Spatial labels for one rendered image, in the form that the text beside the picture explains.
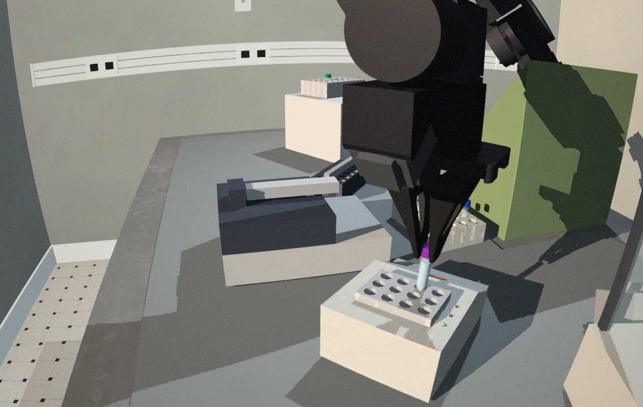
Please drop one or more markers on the violet-capped test tube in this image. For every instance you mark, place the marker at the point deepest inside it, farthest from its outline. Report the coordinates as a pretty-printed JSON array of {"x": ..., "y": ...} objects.
[{"x": 424, "y": 268}]

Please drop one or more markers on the dark grey bench mat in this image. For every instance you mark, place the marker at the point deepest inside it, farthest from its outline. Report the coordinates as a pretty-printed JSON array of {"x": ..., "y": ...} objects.
[{"x": 205, "y": 344}]

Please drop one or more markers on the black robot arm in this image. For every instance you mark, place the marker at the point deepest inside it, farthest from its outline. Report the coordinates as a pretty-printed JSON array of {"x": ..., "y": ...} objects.
[{"x": 391, "y": 129}]

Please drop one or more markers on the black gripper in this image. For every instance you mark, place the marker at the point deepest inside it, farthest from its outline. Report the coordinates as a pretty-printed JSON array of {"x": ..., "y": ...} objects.
[{"x": 439, "y": 195}]

